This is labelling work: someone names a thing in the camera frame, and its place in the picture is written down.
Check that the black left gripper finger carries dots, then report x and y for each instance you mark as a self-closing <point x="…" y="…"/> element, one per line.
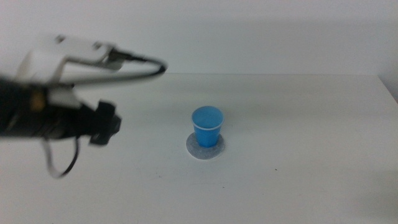
<point x="106" y="109"/>
<point x="105" y="129"/>

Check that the blue plastic cup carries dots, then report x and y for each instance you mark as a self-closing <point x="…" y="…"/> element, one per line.
<point x="207" y="130"/>

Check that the round grey cup mat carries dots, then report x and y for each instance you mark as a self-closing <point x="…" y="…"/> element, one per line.
<point x="195" y="150"/>

